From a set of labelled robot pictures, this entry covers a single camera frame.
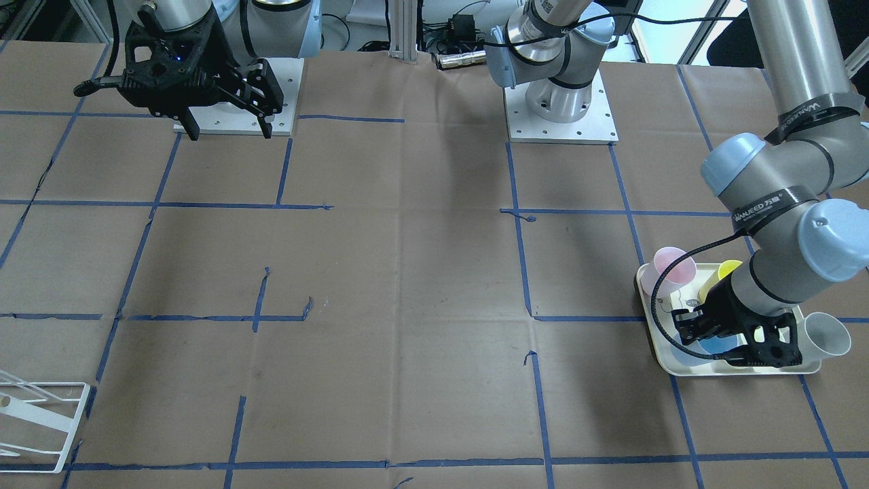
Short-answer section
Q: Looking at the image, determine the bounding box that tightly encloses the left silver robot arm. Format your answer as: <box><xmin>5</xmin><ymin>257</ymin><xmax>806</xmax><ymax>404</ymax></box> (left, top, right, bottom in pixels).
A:
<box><xmin>484</xmin><ymin>1</ymin><xmax>867</xmax><ymax>369</ymax></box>

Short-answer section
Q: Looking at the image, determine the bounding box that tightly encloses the grey plastic cup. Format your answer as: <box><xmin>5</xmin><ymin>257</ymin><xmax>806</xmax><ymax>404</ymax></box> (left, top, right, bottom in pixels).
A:
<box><xmin>797</xmin><ymin>312</ymin><xmax>851</xmax><ymax>364</ymax></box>

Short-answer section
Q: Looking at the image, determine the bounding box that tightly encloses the white wire cup rack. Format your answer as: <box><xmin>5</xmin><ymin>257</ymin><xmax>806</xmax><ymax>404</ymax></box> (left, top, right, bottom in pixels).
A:
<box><xmin>1</xmin><ymin>371</ymin><xmax>93</xmax><ymax>474</ymax></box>

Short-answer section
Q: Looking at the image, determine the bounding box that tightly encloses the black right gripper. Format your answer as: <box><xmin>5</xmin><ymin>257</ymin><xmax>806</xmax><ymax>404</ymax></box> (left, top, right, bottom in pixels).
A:
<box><xmin>73</xmin><ymin>14</ymin><xmax>284</xmax><ymax>141</ymax></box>

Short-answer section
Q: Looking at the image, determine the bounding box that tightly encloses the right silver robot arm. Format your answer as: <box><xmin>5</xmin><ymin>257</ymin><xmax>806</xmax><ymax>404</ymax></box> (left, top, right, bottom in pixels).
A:
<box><xmin>74</xmin><ymin>1</ymin><xmax>322</xmax><ymax>141</ymax></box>

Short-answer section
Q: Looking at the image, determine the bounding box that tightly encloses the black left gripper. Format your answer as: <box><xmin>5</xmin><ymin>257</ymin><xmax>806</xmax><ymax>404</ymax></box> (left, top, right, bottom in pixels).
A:
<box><xmin>671</xmin><ymin>276</ymin><xmax>802</xmax><ymax>368</ymax></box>

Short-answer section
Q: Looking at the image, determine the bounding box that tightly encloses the yellow plastic cup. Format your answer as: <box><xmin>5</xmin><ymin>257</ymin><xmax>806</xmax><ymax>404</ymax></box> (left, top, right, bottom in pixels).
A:
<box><xmin>698</xmin><ymin>259</ymin><xmax>743</xmax><ymax>304</ymax></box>

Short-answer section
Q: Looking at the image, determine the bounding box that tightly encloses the light blue plastic cup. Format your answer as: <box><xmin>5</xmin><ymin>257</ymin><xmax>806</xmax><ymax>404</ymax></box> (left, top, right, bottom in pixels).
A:
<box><xmin>699</xmin><ymin>335</ymin><xmax>744</xmax><ymax>355</ymax></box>

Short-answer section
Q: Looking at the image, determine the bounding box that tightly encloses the aluminium frame post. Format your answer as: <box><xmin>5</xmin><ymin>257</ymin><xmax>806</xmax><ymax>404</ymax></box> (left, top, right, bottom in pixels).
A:
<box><xmin>386</xmin><ymin>1</ymin><xmax>422</xmax><ymax>65</ymax></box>

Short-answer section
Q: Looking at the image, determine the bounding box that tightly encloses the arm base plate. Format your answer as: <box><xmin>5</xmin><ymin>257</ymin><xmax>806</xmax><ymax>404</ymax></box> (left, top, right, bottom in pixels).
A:
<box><xmin>503</xmin><ymin>72</ymin><xmax>620</xmax><ymax>145</ymax></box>
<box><xmin>174</xmin><ymin>57</ymin><xmax>304</xmax><ymax>134</ymax></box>

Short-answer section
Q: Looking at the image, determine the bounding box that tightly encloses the pink plastic cup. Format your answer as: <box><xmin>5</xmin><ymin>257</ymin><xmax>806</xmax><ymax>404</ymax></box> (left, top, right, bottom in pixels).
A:
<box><xmin>640</xmin><ymin>246</ymin><xmax>697</xmax><ymax>297</ymax></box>

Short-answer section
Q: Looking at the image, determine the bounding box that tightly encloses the cream plastic tray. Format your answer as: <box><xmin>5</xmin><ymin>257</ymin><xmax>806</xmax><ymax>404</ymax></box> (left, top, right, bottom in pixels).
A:
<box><xmin>635</xmin><ymin>262</ymin><xmax>821</xmax><ymax>377</ymax></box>

